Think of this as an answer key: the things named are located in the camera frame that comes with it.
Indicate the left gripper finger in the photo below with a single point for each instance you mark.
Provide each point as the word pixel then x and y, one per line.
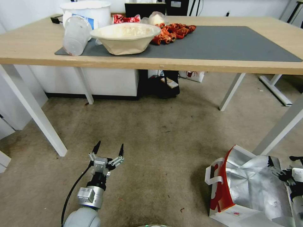
pixel 118 161
pixel 92 156

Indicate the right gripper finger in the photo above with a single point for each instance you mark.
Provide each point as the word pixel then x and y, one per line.
pixel 298 159
pixel 277 172

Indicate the red silver food delivery bag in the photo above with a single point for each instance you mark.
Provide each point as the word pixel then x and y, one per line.
pixel 251 186

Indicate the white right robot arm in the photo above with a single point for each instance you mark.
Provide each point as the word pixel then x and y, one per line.
pixel 299 201

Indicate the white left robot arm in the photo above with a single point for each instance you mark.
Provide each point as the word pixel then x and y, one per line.
pixel 85 215

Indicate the black bag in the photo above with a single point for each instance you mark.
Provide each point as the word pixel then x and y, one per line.
pixel 156 87

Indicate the white bag red print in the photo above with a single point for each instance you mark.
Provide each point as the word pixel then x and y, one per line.
pixel 193 75

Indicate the clear plastic food bag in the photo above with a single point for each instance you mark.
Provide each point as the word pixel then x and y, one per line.
pixel 156 18

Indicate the white robot front shell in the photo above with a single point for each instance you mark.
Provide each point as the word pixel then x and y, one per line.
pixel 153 225

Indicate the white cabinet black base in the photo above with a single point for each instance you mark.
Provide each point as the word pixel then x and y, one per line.
pixel 106 81

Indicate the white box corner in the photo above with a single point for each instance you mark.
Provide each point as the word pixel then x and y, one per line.
pixel 3 162

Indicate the wooden table white legs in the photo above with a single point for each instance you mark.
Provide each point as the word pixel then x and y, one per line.
pixel 189 63

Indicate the clear plastic cup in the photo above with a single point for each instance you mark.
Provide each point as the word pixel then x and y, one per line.
pixel 74 35

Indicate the paper bowl with clear lid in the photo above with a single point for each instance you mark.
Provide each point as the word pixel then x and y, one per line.
pixel 125 37

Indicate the pile of red crayfish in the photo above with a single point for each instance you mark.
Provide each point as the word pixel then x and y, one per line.
pixel 174 33

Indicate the red foil wrapper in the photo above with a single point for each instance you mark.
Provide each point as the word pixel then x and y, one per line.
pixel 124 19

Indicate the small black device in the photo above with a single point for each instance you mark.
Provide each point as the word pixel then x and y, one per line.
pixel 56 19

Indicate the grey desk mat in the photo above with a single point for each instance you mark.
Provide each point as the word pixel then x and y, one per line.
pixel 213 45

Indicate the large white plastic tub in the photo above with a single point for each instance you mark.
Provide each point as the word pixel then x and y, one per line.
pixel 94 10

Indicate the black monitor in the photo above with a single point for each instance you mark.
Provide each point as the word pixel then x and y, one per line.
pixel 144 10

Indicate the black cabinet with label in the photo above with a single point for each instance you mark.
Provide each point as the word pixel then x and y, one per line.
pixel 177 7

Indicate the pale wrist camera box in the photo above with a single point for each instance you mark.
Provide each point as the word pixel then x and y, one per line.
pixel 100 166
pixel 298 174

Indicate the white desk foot frame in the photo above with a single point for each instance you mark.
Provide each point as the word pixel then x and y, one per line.
pixel 275 91

